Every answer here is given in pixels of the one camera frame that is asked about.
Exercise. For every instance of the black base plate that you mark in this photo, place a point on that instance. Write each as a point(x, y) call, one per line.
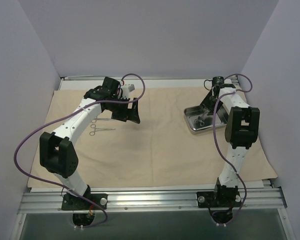
point(75, 203)
point(211, 199)

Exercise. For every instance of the aluminium front rail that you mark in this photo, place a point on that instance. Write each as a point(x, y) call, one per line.
point(148, 200)

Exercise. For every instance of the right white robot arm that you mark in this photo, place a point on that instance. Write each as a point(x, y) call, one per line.
point(241, 131)

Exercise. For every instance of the aluminium right side rail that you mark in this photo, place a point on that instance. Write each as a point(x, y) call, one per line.
point(235, 80)

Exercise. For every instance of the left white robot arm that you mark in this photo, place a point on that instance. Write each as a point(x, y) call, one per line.
point(57, 149)

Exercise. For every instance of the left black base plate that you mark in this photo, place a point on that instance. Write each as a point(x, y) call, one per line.
point(75, 203)

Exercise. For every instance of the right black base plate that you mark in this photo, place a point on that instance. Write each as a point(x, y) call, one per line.
point(211, 199)

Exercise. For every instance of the stainless steel instrument tray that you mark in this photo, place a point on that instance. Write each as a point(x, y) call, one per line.
point(191, 113)

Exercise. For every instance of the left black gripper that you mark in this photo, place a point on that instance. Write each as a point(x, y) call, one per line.
point(126, 110)

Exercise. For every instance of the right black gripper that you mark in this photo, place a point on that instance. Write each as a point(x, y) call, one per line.
point(213, 94)

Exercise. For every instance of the steel surgical scissors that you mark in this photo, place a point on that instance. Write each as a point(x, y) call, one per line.
point(101, 119)

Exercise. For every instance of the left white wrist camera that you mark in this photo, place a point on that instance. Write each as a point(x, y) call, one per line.
point(126, 90)

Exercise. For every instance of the aluminium rail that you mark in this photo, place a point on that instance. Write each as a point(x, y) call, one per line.
point(235, 80)
point(148, 200)

